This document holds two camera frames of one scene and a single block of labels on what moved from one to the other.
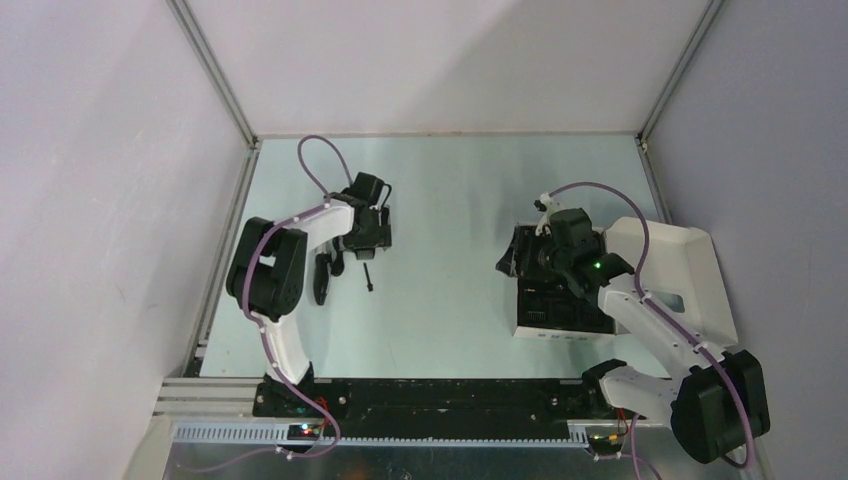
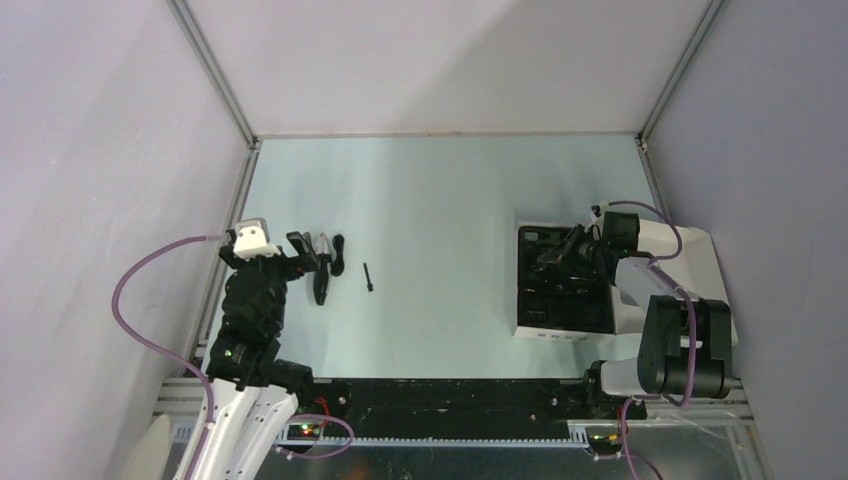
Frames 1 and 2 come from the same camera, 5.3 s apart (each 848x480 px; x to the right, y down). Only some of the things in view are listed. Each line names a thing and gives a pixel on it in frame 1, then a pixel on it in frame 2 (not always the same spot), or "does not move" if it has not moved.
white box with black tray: (683, 274) does not move
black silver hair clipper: (321, 277) does not move
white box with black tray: (549, 303) does not move
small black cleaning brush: (370, 285) does not move
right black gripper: (528, 240) to (561, 251)
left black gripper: (380, 237) to (296, 265)
